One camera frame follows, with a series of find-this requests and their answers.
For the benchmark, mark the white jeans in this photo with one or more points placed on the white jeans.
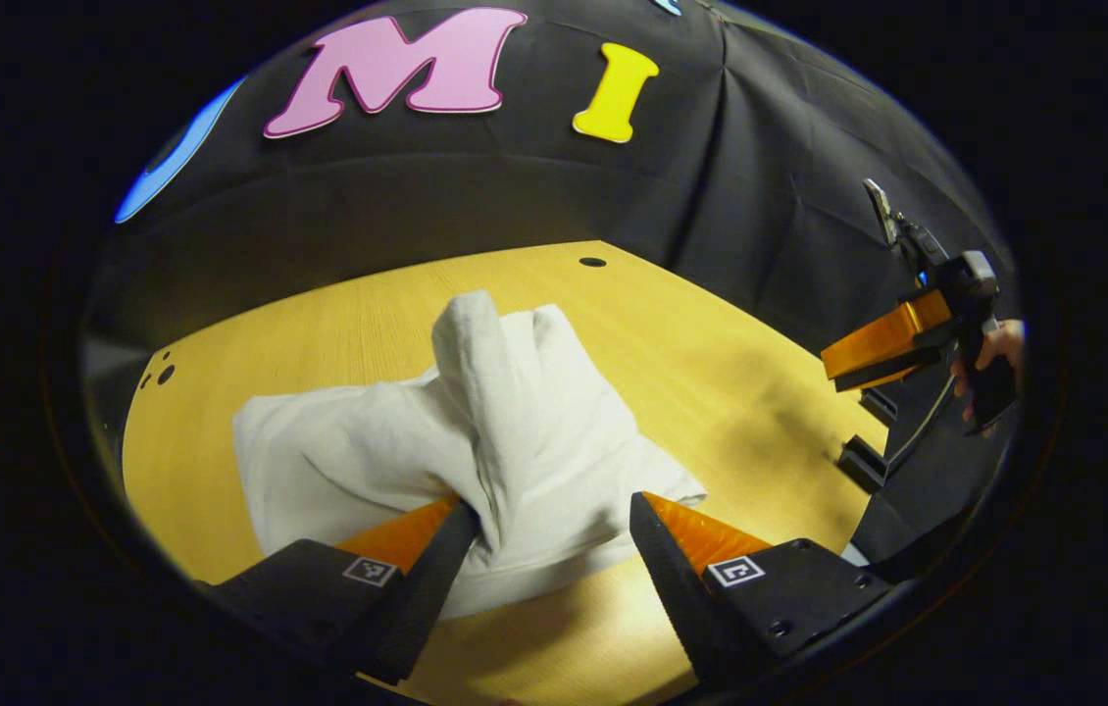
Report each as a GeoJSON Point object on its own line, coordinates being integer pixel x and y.
{"type": "Point", "coordinates": [515, 441]}

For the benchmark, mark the black backdrop cloth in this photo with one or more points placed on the black backdrop cloth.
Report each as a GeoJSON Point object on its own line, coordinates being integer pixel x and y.
{"type": "Point", "coordinates": [466, 186]}

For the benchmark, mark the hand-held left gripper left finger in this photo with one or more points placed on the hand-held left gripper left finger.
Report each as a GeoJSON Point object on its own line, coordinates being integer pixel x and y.
{"type": "Point", "coordinates": [422, 588]}

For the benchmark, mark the black table bracket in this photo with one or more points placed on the black table bracket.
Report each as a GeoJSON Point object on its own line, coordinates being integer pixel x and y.
{"type": "Point", "coordinates": [878, 404]}
{"type": "Point", "coordinates": [863, 463]}

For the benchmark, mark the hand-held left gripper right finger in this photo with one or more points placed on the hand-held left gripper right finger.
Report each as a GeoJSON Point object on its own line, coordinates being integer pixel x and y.
{"type": "Point", "coordinates": [672, 588]}

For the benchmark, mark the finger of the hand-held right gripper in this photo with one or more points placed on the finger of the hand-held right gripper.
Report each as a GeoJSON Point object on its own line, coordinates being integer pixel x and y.
{"type": "Point", "coordinates": [907, 365]}
{"type": "Point", "coordinates": [882, 338]}

